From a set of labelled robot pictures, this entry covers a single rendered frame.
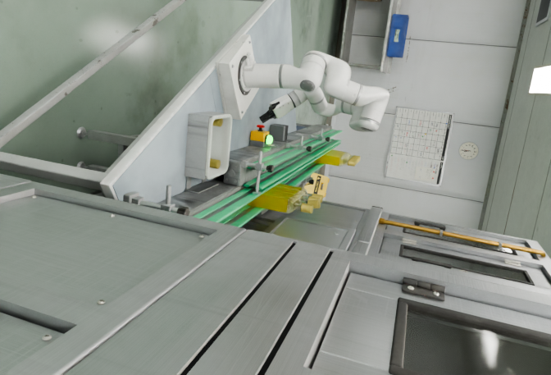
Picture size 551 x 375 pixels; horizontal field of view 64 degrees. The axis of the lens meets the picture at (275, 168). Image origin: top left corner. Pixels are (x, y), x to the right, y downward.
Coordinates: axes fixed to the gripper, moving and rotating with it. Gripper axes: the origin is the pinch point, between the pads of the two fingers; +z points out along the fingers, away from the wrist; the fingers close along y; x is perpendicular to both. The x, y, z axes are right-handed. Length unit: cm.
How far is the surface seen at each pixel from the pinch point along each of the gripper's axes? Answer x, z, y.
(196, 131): 22, 24, 55
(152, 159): 31, 38, 69
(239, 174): 32.3, 21.4, 30.0
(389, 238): 75, -18, -21
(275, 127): -5.2, -3.0, -23.3
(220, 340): 98, 22, 136
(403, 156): -101, -179, -523
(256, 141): 7.3, 9.3, -1.7
